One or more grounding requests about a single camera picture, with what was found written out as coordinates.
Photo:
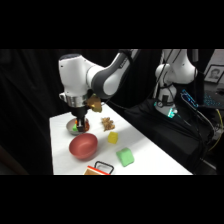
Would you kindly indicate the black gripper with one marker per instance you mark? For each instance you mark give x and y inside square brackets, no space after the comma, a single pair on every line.
[80,112]

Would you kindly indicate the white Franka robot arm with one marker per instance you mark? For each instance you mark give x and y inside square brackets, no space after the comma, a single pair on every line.
[80,76]

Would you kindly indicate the grey bowl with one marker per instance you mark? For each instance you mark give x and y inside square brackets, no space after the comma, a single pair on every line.
[69,128]

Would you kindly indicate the pink bowl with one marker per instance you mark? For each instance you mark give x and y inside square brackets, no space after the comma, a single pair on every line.
[83,146]

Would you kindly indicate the green block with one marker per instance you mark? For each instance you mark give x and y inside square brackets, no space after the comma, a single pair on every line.
[74,127]

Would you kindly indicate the yellow block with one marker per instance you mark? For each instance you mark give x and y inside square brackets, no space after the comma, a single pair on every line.
[112,137]

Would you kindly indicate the green bean bag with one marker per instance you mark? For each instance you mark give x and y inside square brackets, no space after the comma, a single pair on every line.
[125,157]

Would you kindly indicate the black curtain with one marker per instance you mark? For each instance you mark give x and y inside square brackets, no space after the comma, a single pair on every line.
[30,86]

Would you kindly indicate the small green light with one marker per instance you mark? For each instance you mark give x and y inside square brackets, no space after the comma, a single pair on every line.
[171,112]

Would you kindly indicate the black robot stand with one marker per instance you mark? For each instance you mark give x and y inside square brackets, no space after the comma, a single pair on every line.
[173,140]

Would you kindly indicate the blue lit device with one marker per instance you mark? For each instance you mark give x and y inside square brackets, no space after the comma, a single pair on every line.
[190,99]

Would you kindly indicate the framed picture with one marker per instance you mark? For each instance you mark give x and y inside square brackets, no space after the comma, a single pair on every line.
[214,74]

